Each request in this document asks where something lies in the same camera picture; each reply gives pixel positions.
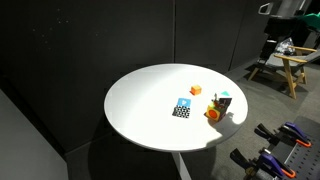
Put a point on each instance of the white table pedestal base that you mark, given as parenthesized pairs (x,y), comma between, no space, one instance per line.
(181,166)

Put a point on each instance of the purple orange bar clamp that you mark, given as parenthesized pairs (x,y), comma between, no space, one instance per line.
(289,133)
(263,163)

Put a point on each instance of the black white teal toy cube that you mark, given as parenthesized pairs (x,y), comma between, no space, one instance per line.
(223,100)

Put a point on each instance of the blue checker pattern toy cube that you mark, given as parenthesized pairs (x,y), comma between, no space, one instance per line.
(182,108)

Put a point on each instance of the small orange toy cube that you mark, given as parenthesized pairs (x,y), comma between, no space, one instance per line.
(196,90)

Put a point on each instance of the blue orange clamps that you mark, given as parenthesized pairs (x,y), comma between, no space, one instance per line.
(305,160)

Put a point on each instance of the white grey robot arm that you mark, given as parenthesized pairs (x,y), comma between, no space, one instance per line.
(283,6)

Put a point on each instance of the wooden armchair grey cushion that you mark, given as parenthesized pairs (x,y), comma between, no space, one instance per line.
(293,63)

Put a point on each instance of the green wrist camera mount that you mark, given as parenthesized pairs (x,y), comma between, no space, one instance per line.
(311,20)

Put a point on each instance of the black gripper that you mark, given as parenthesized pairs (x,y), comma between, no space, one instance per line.
(286,28)

